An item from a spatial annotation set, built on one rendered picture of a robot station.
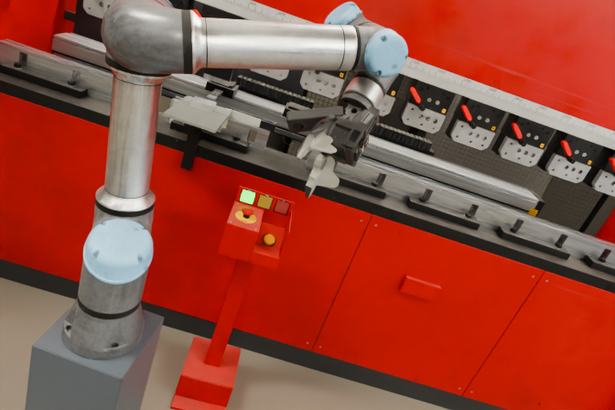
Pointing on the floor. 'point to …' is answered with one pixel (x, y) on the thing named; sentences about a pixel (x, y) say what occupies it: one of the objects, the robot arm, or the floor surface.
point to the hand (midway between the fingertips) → (298, 178)
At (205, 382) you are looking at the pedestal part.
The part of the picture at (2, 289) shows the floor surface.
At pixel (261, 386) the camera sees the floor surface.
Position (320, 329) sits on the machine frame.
